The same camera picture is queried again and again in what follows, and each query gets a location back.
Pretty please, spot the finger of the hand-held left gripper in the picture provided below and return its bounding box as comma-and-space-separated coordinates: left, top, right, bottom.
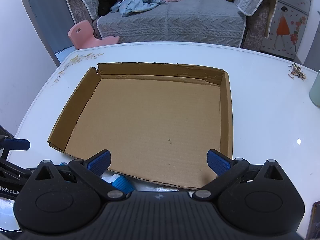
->
0, 159, 35, 178
0, 135, 31, 158

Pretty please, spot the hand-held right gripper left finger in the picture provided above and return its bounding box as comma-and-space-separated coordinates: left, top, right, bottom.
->
31, 149, 126, 202

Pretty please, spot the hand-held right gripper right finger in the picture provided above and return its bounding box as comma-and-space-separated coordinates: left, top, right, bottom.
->
193, 149, 290, 201

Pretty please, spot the blue and white sock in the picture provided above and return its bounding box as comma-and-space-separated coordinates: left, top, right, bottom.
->
101, 172, 137, 195

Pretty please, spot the shallow cardboard box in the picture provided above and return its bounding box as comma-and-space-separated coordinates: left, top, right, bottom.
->
47, 62, 234, 190

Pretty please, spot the crumpled white plastic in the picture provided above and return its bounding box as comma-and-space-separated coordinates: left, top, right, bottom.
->
135, 180, 200, 193

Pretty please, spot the dark smartphone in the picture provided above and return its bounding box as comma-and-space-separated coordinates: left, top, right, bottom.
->
311, 201, 320, 240

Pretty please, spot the pile of seed shells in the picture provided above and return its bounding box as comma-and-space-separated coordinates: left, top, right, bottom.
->
287, 63, 307, 80

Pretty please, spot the pale green cup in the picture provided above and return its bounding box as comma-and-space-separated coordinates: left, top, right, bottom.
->
309, 70, 320, 105

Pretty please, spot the pink plastic stool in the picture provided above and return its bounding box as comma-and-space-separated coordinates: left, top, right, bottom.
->
68, 20, 120, 50

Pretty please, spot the grey sofa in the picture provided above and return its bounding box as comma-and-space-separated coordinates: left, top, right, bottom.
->
66, 0, 279, 49

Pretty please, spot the grey knitted seat cover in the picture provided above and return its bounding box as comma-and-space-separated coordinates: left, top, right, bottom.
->
96, 0, 247, 48

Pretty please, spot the white refrigerator with stickers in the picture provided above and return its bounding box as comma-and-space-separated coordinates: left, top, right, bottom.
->
260, 0, 314, 60

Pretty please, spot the light blue clothing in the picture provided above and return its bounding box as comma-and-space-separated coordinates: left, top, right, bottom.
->
110, 0, 170, 17

